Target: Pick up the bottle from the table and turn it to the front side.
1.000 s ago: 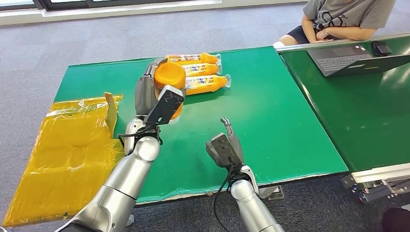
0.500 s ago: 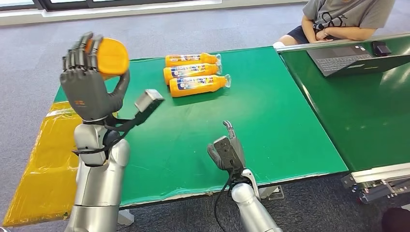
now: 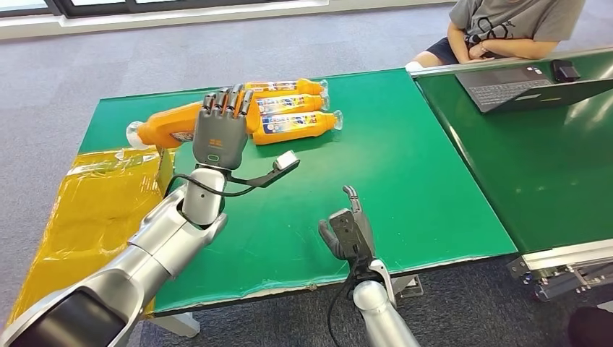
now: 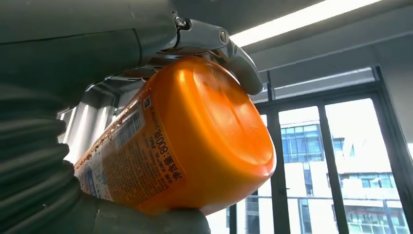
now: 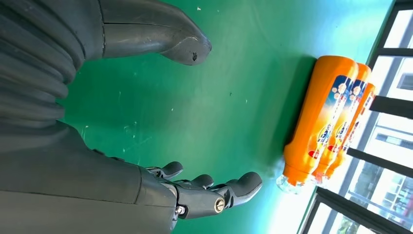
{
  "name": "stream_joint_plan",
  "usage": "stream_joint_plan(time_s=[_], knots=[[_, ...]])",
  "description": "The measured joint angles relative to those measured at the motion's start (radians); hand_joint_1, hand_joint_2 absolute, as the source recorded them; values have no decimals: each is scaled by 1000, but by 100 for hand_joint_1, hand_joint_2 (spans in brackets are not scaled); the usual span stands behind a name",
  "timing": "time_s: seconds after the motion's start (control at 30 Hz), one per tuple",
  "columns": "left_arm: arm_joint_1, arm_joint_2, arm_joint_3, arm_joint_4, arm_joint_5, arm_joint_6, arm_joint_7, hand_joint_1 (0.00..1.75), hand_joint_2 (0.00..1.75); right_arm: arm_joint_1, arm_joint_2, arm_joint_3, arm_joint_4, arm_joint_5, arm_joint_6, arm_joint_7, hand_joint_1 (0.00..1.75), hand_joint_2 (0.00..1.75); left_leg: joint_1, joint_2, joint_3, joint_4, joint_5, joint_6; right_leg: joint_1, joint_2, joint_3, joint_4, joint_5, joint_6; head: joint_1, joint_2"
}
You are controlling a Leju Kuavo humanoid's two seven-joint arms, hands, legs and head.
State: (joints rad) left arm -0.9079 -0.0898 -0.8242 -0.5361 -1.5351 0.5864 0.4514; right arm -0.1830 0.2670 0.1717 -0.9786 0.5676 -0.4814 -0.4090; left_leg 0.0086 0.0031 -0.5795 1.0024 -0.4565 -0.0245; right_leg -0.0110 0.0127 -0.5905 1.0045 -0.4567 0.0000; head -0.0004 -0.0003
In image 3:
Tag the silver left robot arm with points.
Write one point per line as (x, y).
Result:
(143, 263)

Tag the person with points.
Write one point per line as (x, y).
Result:
(517, 19)

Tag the orange bottle with barcode label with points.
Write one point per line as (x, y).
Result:
(167, 127)

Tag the yellow plastic bag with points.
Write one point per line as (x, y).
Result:
(91, 215)

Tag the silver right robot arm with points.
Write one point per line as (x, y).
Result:
(383, 316)

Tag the metal table foot bracket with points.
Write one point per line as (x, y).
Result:
(408, 286)

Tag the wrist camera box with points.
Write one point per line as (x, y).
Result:
(346, 232)
(286, 160)

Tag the green belt conveyor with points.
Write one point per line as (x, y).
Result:
(550, 177)

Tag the brown cardboard flap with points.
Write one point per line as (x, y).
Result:
(165, 170)

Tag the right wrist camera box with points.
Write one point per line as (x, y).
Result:
(346, 232)

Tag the dark grey laptop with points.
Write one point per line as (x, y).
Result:
(503, 87)

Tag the dark round object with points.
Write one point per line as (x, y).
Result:
(591, 328)

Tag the black power adapter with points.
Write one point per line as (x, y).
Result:
(565, 71)

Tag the orange detergent bottle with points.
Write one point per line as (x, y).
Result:
(287, 103)
(292, 125)
(292, 86)

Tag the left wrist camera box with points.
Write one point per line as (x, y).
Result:
(286, 160)

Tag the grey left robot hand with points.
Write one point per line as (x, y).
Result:
(220, 139)

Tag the white table leg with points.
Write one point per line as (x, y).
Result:
(177, 324)

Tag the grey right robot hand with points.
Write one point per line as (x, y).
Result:
(369, 239)

